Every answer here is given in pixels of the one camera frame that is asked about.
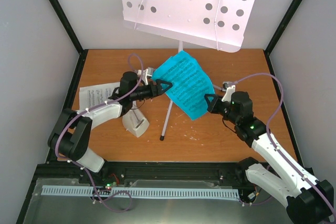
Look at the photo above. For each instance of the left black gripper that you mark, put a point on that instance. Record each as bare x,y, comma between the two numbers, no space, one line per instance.
158,87

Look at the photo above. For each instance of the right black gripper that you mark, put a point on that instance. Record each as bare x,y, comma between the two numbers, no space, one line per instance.
212,104

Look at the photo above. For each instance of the blue sheet music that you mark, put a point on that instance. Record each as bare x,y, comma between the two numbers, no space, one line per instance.
189,82

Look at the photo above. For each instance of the white metronome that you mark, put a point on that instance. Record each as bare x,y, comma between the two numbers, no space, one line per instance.
135,122

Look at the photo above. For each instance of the white sheet music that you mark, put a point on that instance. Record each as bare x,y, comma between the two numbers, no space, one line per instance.
91,96

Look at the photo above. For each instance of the white music stand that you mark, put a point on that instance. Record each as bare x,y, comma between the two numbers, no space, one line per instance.
216,24

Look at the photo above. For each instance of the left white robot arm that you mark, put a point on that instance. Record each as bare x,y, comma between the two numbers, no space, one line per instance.
71,134

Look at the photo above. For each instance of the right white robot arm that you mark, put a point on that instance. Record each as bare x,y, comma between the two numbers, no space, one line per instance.
305,198

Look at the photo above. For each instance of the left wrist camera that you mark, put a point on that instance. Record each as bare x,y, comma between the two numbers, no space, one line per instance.
146,74

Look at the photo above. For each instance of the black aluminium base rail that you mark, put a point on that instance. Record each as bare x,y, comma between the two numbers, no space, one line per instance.
222,174

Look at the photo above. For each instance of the light blue cable duct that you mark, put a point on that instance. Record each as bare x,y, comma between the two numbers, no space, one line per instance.
142,193

